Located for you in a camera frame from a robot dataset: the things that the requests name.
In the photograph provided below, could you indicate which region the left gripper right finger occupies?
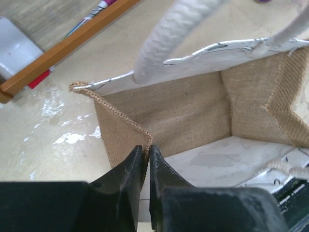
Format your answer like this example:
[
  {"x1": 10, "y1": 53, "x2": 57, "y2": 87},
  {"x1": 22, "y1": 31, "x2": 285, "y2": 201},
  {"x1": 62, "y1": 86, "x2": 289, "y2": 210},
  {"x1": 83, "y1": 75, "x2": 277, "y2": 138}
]
[{"x1": 149, "y1": 145, "x2": 289, "y2": 232}]

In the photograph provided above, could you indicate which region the pink-capped marker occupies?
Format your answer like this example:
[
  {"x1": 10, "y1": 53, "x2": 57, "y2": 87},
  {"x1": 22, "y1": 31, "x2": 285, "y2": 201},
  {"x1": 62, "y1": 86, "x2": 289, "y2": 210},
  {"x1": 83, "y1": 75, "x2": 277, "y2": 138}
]
[{"x1": 65, "y1": 0, "x2": 116, "y2": 38}]

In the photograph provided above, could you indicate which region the orange wooden rack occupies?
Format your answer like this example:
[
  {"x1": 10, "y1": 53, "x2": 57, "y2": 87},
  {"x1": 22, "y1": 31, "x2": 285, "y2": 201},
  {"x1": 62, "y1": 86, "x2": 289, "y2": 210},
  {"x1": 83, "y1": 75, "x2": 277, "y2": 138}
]
[{"x1": 0, "y1": 0, "x2": 140, "y2": 104}]

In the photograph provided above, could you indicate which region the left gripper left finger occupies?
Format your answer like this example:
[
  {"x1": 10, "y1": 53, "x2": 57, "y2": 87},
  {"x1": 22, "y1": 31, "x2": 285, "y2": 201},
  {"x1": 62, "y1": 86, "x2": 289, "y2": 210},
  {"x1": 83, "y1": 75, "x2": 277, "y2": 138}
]
[{"x1": 0, "y1": 145, "x2": 143, "y2": 232}]

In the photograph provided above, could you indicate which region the canvas tote bag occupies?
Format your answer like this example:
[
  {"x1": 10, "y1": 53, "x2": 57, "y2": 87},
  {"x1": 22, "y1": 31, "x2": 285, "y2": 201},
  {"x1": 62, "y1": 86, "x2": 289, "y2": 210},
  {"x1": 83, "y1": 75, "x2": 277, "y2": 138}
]
[{"x1": 70, "y1": 0, "x2": 309, "y2": 193}]

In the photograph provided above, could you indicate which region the white box under rack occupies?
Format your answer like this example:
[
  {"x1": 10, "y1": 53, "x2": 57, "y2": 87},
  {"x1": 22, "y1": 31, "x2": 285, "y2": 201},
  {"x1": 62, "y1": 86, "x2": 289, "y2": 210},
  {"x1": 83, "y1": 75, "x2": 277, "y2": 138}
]
[{"x1": 0, "y1": 17, "x2": 43, "y2": 80}]

